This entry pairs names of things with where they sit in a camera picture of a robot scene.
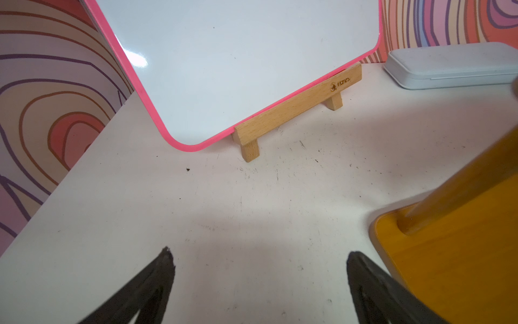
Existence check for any yellow wooden two-tier shelf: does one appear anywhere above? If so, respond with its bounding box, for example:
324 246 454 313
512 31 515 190
370 129 517 323

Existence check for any pink framed whiteboard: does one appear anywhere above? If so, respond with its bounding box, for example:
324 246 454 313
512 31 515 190
84 1 383 152

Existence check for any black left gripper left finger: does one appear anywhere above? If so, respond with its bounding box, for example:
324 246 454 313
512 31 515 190
81 247 175 323

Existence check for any wooden whiteboard easel stand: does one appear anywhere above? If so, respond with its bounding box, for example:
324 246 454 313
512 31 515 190
232 63 362 163

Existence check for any white plastic pencil case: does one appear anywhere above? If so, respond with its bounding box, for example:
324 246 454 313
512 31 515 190
384 42 517 90

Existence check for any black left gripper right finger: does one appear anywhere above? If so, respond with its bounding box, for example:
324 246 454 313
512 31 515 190
347 251 445 323

